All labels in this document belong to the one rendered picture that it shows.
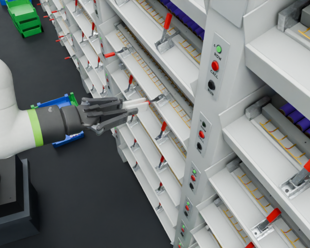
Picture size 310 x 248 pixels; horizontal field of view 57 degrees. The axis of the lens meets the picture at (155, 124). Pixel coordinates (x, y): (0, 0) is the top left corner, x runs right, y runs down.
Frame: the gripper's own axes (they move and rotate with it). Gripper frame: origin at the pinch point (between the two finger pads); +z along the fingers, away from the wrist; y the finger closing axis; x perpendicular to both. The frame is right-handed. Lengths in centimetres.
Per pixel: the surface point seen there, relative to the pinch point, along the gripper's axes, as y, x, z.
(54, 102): -100, -80, -3
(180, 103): 5.9, 3.3, 11.0
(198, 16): 14.8, 33.2, 1.1
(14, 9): -236, -78, -6
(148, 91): -6.6, -1.3, 7.7
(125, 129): -40, -56, 20
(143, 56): -18.5, 3.4, 11.1
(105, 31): -42.3, 0.2, 7.2
